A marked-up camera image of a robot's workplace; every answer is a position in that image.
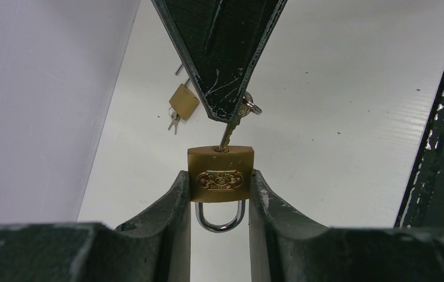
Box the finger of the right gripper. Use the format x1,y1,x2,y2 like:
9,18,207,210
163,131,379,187
153,0,286,123

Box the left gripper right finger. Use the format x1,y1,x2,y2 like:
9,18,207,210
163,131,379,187
248,170,444,281

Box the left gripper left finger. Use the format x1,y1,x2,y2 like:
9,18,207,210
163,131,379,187
0,171,191,281

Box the small silver key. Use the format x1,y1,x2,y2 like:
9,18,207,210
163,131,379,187
216,92,263,153

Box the large brass padlock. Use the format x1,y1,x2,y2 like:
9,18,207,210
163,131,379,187
169,76,200,120

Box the small brass padlock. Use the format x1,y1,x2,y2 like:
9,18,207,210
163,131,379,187
187,146,254,233

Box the silver keys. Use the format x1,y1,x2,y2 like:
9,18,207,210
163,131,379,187
167,106,181,135

